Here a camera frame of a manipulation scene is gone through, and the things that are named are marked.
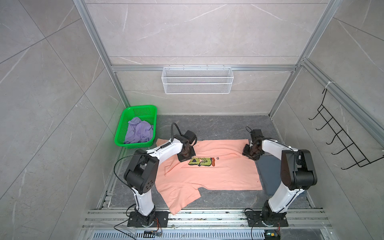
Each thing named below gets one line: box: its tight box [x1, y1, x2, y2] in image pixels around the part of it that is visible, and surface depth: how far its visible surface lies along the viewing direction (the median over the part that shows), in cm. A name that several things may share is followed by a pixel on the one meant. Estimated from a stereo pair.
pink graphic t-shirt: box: [155, 138, 263, 215], surface depth 90 cm
